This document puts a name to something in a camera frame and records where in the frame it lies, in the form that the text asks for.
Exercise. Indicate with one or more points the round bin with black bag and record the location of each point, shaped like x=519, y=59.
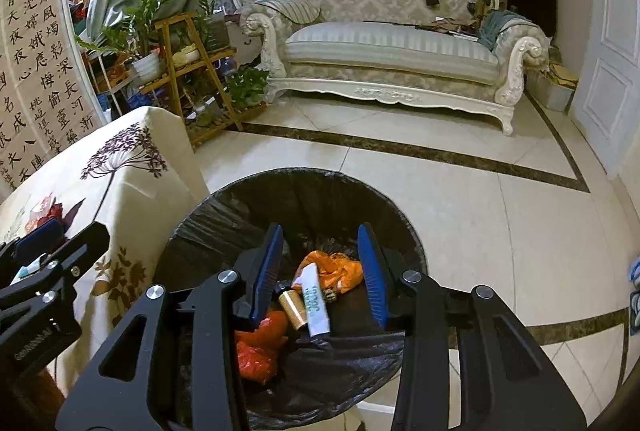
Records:
x=320, y=206

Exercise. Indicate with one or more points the gold tube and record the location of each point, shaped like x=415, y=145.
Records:
x=292, y=308

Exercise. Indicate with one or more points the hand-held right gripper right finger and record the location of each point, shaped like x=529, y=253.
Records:
x=372, y=276

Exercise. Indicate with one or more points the small green leafy plant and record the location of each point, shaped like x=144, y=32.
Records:
x=245, y=86

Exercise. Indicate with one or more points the blue plastic crate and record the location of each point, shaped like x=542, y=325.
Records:
x=136, y=102

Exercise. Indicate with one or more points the teal knitted blanket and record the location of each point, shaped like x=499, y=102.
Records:
x=497, y=26

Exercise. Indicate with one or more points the wooden plant stand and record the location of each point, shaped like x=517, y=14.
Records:
x=235, y=118

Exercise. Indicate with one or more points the clear plastic wrapper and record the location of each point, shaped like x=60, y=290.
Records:
x=37, y=203

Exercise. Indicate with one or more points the striped cushion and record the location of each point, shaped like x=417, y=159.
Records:
x=295, y=8

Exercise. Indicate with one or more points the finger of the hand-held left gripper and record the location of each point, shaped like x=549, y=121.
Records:
x=82, y=246
x=40, y=232

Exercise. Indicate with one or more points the blue and white slipper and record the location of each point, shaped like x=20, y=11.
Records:
x=635, y=271

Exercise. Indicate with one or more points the leafy plant in white pot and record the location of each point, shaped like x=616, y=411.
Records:
x=147, y=68

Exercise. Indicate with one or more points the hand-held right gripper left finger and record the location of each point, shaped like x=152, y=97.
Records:
x=267, y=276

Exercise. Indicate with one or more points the white tube with green print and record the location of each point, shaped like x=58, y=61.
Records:
x=315, y=306

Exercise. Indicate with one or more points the floral printed tablecloth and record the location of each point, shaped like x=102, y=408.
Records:
x=125, y=191

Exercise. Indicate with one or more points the ornate white sofa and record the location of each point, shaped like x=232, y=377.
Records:
x=390, y=51

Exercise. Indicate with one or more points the blue patterned slipper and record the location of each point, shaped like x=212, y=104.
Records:
x=636, y=311

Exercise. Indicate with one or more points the person's left forearm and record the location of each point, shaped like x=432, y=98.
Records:
x=50, y=386

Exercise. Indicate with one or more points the grey storage box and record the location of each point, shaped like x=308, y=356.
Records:
x=547, y=93

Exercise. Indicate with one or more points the white panelled door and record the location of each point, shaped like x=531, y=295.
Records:
x=605, y=61

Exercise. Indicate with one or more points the calligraphy wall scroll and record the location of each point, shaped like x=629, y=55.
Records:
x=45, y=61

